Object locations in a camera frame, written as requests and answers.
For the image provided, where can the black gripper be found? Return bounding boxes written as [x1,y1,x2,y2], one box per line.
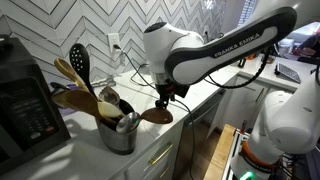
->
[154,81,191,109]

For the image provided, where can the glossy brown spoon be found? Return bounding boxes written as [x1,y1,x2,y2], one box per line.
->
[139,107,174,125]

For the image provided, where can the steel ladle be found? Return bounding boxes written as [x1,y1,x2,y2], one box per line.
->
[115,111,142,134]

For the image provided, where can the steel slotted spoon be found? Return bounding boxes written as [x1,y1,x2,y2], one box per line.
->
[98,85,121,108]

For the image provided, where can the pale wooden spoon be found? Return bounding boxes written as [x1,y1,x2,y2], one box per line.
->
[97,100,125,119]

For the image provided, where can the steel tongs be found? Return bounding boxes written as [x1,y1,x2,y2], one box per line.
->
[90,77,117,88]

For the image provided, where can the steel utensil holder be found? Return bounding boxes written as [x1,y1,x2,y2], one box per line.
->
[95,98,138,155]

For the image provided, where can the wooden board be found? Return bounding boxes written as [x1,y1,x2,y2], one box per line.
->
[203,123,237,180]

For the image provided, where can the dark wooden spatula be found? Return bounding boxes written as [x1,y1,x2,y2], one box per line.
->
[51,89,118,129]

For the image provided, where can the metal robot stand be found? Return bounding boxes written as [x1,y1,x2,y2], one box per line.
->
[221,128,254,180]

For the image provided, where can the black slotted spoon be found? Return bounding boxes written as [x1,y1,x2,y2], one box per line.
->
[68,43,99,100]

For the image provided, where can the dark grey spoon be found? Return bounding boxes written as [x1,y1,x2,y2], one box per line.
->
[49,81,72,98]

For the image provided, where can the black metal grater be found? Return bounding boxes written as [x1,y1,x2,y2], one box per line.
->
[274,62,302,84]

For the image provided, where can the white container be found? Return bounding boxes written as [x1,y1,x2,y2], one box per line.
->
[279,38,296,57]

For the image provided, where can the black microwave oven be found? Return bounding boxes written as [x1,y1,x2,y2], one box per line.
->
[0,34,72,176]

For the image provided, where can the dishwasher handle bar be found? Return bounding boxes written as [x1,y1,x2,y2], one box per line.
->
[184,89,226,128]

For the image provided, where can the black power cable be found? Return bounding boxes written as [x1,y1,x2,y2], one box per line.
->
[113,44,196,180]

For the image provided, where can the gold drawer handle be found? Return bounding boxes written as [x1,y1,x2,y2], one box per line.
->
[148,142,174,166]
[159,166,171,180]

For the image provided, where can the white wall outlet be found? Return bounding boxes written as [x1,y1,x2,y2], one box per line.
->
[107,32,121,54]

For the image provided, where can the dark cabinet door handle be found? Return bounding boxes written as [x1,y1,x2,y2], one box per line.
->
[255,87,265,103]

